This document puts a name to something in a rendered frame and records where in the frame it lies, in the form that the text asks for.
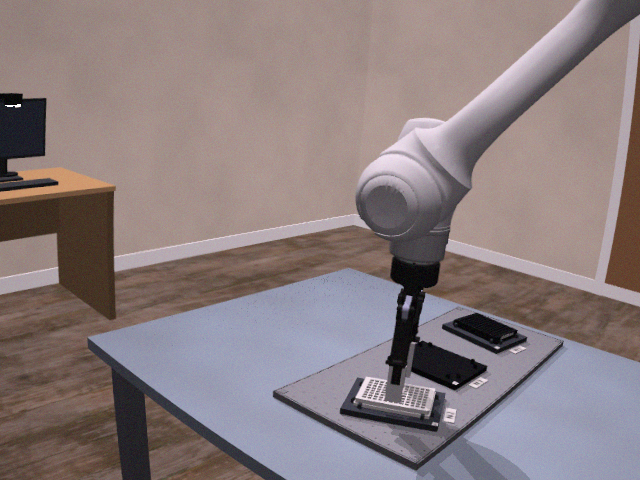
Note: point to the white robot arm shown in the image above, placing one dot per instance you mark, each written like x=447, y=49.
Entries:
x=410, y=190

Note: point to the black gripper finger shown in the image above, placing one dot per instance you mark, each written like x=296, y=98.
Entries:
x=414, y=340
x=399, y=350

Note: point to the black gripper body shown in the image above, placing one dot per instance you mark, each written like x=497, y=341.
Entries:
x=413, y=278

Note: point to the black well plate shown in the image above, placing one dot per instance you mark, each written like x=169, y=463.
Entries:
x=485, y=328

